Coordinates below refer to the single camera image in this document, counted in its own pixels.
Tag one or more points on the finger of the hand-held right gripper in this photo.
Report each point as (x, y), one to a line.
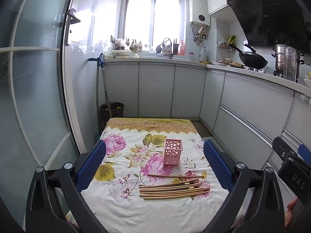
(305, 153)
(294, 174)

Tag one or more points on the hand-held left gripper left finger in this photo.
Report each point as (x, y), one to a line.
(93, 165)

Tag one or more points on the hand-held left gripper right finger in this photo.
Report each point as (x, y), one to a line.
(216, 165)

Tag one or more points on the pink perforated chopstick holder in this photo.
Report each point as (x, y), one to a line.
(172, 155)

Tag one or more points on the bunch of wooden chopsticks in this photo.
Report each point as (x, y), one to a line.
(170, 194)

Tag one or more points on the person's right hand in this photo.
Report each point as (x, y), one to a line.
(290, 213)

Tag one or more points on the black trash bin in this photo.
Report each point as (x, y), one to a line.
(116, 112)

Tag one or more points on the floral tablecloth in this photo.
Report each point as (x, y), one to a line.
(136, 213)

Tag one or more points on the white bowl with yellow food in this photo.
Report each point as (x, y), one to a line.
(308, 82)

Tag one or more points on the wooden pole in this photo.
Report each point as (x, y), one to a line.
(106, 89)

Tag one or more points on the frosted glass door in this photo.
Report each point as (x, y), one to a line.
(36, 89)

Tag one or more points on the steel steamer pot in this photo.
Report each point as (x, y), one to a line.
(279, 60)

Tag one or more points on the gas stove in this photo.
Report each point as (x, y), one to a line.
(257, 69)

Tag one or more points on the grey kitchen base cabinets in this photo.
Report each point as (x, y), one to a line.
(155, 89)

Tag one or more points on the white plate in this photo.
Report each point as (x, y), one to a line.
(218, 63)

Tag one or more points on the black wok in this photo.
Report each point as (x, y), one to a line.
(254, 59)

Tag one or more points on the white thermos jug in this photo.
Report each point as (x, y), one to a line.
(203, 55)

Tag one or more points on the orange bottle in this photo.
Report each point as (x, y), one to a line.
(181, 48)

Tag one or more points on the row of small figurines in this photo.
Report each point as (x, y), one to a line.
(134, 46)

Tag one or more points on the yellow bag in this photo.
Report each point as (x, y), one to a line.
(231, 39)

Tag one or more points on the black range hood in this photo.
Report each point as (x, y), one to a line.
(272, 17)

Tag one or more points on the white water heater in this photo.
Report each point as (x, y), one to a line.
(199, 9)

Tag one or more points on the kitchen window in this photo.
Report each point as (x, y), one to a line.
(153, 19)

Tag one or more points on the wall spice rack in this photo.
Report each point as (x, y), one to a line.
(223, 45)

